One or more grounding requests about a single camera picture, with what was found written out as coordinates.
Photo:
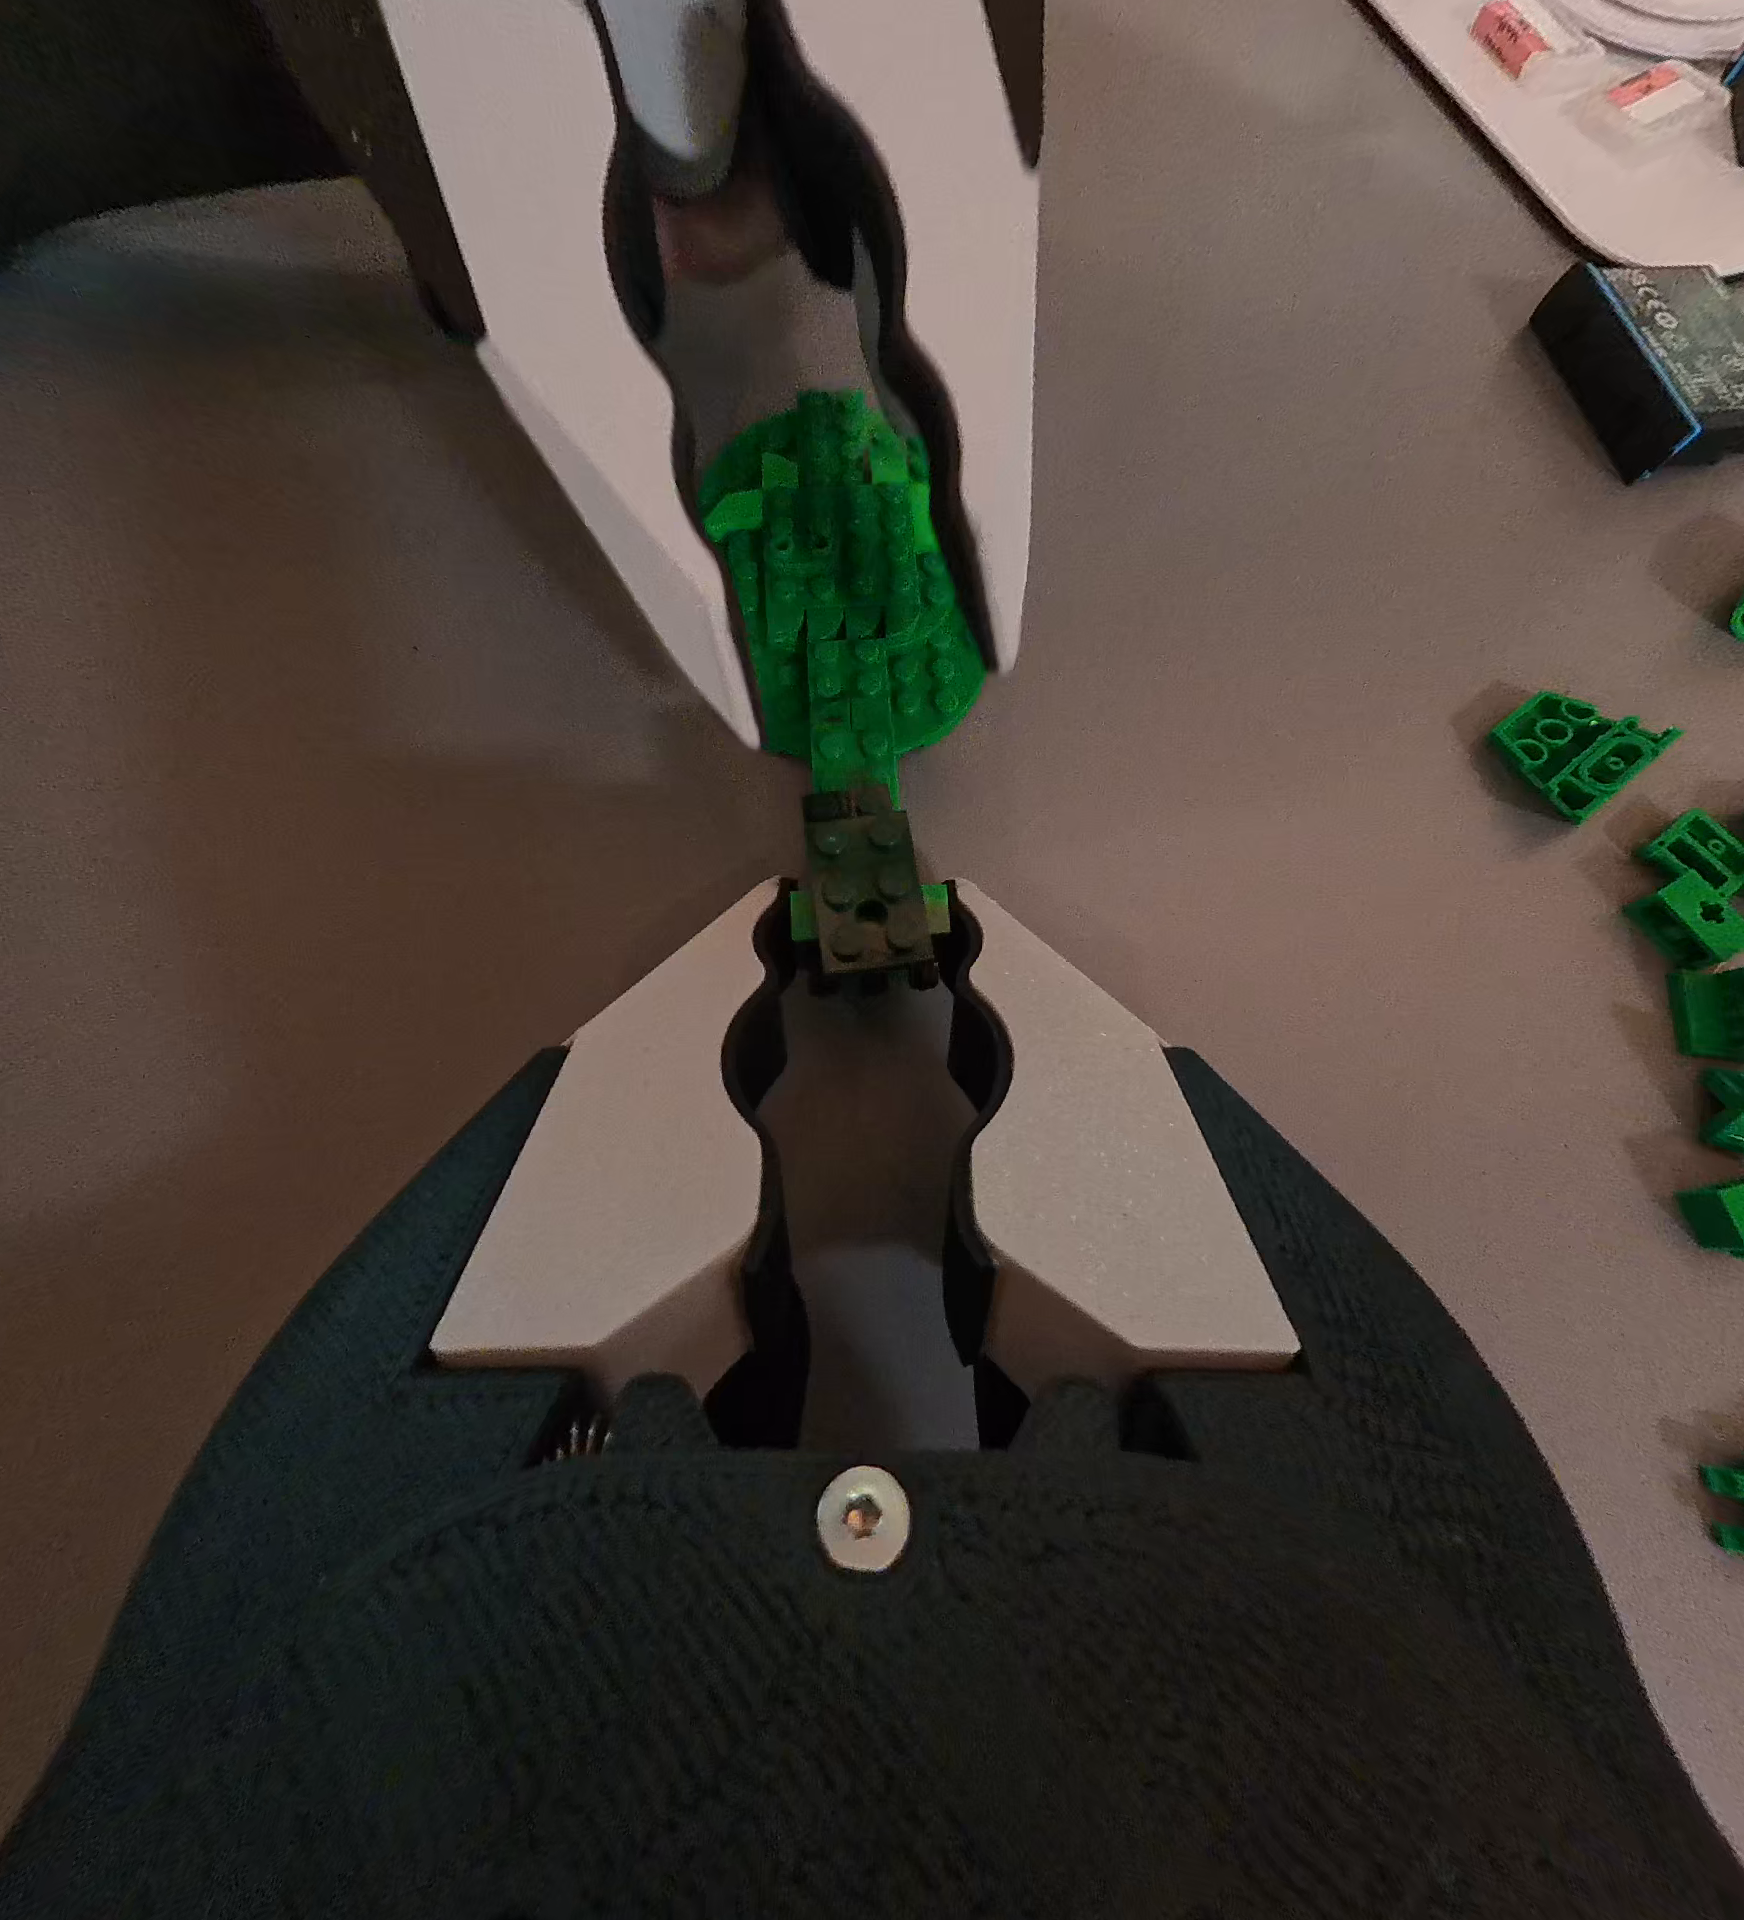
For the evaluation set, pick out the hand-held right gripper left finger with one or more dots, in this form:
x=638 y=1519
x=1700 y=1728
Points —
x=587 y=1200

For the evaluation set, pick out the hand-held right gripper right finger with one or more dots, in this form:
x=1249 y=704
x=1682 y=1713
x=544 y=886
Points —
x=1112 y=1200

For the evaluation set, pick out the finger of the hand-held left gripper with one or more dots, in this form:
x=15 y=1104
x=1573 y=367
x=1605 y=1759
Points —
x=963 y=226
x=542 y=299

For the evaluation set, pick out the green brick leaf assembly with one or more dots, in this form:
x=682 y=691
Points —
x=842 y=601

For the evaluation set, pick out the grey desk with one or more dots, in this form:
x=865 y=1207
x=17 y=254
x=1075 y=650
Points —
x=210 y=749

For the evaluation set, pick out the small pink labelled packet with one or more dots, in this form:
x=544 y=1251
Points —
x=1652 y=96
x=1512 y=26

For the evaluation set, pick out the white tray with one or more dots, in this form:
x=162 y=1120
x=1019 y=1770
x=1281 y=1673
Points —
x=1592 y=180

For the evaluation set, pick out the scattered green bricks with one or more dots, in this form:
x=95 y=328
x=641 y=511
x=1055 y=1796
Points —
x=1577 y=749

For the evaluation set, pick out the white round disc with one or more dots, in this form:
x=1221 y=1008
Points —
x=1668 y=15

